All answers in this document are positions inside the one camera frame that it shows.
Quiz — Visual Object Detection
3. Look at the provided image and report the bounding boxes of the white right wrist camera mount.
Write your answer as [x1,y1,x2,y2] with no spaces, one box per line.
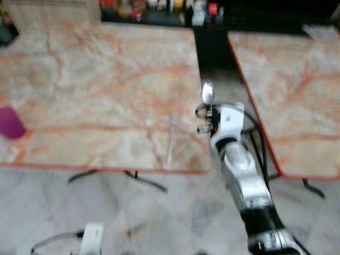
[217,103,246,143]

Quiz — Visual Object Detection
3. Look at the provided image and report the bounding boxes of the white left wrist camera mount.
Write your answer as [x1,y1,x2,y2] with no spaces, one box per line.
[79,222,105,255]

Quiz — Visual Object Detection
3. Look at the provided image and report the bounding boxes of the black shelf with small items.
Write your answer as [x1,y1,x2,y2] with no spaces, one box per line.
[100,0,340,37]

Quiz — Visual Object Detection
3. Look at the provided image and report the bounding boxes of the silver metal spoon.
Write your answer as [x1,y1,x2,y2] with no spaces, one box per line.
[200,79,216,107]

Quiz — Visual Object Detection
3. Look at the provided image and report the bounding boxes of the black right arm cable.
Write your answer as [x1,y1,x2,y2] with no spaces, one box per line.
[234,108,272,184]

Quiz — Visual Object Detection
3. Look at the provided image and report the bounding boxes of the white bottle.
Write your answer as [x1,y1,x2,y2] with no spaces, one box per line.
[192,0,207,27]

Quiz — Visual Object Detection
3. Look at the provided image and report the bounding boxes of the magenta plastic cup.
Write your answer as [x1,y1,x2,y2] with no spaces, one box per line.
[0,106,27,140]

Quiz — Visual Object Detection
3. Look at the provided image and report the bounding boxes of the beige woven panel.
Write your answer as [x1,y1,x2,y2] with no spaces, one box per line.
[4,0,103,33]

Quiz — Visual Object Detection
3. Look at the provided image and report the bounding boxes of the white flat packet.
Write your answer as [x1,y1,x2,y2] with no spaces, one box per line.
[302,23,340,42]

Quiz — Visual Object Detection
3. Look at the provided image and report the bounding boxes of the black metal table legs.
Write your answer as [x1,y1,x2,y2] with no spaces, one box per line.
[68,169,168,193]
[265,171,326,199]

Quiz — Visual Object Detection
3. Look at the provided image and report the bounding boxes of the grey left arm cable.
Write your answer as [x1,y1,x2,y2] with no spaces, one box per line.
[30,230,86,254]

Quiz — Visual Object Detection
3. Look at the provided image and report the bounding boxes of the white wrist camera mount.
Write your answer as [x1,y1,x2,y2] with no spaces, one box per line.
[217,103,246,143]
[79,222,105,255]

